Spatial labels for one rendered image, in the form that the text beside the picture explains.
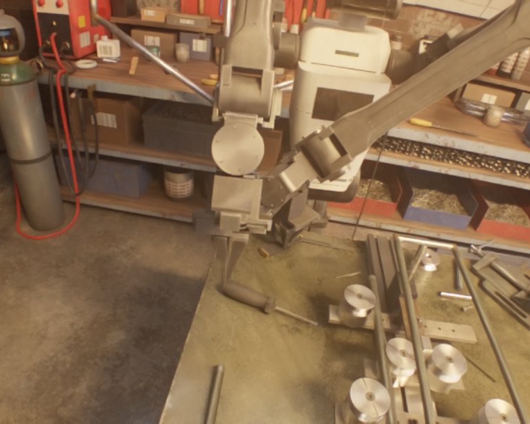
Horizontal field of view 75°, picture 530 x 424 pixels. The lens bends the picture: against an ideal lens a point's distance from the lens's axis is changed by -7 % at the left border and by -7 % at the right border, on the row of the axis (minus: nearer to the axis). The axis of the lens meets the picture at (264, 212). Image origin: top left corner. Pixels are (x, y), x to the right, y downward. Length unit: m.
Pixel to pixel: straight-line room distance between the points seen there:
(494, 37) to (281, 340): 0.52
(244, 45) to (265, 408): 0.48
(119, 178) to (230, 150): 1.83
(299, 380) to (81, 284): 1.51
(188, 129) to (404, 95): 1.46
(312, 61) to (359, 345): 0.67
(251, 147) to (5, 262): 1.91
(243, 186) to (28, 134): 1.70
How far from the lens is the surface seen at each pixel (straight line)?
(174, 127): 1.92
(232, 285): 0.64
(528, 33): 0.57
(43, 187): 2.16
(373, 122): 0.58
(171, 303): 1.80
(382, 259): 0.77
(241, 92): 0.48
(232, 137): 0.40
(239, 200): 0.39
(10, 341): 1.84
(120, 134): 2.04
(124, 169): 2.17
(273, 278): 0.70
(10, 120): 2.01
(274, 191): 0.59
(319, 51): 0.98
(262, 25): 0.49
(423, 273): 0.80
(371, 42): 1.00
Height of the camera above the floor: 1.38
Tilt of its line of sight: 36 degrees down
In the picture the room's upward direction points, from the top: 9 degrees clockwise
